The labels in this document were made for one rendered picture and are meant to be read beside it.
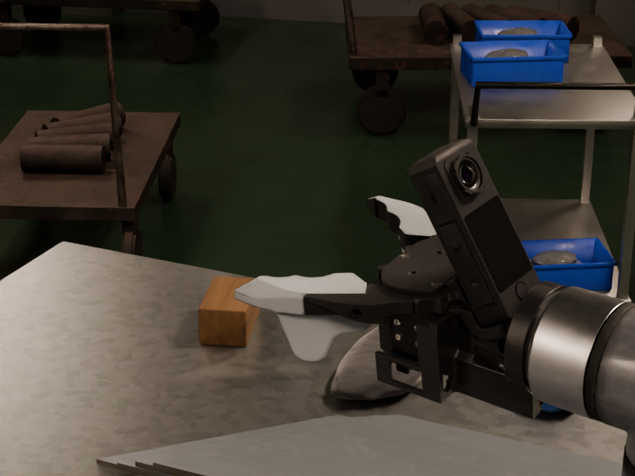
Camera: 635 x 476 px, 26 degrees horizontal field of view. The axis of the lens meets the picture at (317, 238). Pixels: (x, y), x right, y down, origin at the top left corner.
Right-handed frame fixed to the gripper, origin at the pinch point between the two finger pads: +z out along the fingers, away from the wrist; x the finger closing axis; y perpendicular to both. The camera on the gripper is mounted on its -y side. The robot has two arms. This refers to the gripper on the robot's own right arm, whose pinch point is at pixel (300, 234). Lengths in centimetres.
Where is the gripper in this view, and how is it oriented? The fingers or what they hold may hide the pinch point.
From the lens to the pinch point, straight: 96.6
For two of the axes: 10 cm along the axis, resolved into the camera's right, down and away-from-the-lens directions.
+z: -7.8, -2.4, 5.8
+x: 6.2, -4.2, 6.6
